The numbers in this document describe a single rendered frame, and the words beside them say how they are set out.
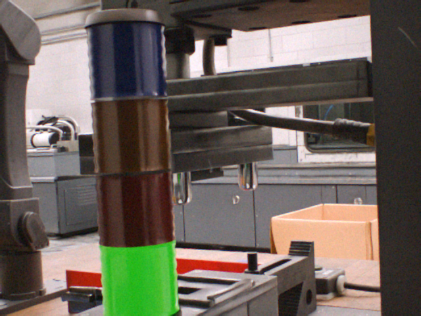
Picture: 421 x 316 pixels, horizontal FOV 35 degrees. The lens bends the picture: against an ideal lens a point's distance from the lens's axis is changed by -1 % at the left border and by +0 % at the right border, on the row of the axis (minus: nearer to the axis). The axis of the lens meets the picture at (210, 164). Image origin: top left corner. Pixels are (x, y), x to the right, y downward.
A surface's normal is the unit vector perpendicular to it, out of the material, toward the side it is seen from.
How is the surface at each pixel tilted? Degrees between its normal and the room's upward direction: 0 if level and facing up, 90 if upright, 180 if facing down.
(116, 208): 76
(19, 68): 90
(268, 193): 90
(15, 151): 89
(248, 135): 90
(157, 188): 104
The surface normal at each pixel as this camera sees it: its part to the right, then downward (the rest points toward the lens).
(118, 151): -0.21, 0.30
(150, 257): 0.39, -0.22
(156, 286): 0.52, 0.26
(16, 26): 0.91, -0.03
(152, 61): 0.72, 0.24
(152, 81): 0.69, -0.25
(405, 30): -0.53, 0.07
